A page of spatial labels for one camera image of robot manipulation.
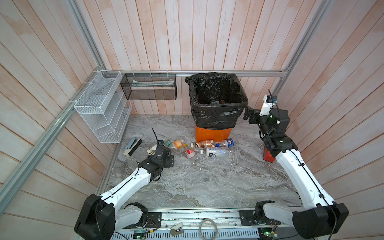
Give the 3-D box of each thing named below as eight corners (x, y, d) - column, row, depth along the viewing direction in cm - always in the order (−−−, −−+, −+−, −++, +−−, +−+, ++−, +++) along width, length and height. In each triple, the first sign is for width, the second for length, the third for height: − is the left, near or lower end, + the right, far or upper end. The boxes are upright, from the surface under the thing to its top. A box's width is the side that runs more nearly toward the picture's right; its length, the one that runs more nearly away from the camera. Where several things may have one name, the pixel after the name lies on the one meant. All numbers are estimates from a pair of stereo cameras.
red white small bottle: (187, 159, 95) (187, 156, 92) (185, 153, 98) (184, 150, 95) (195, 156, 96) (195, 153, 93) (192, 150, 99) (192, 147, 96)
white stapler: (123, 155, 99) (121, 153, 96) (134, 139, 108) (132, 136, 105) (131, 158, 98) (129, 155, 95) (141, 141, 106) (140, 138, 104)
